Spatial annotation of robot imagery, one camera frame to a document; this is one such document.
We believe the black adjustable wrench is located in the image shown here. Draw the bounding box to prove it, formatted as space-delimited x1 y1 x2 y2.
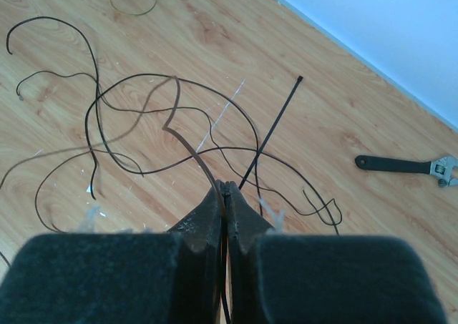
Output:
354 155 457 188

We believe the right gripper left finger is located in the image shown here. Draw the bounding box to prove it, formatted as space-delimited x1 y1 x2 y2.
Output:
1 190 222 323

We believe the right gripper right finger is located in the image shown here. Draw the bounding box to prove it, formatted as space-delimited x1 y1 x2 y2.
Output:
225 182 447 323

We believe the black zip tie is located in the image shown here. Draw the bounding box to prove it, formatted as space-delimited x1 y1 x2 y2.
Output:
238 74 304 190

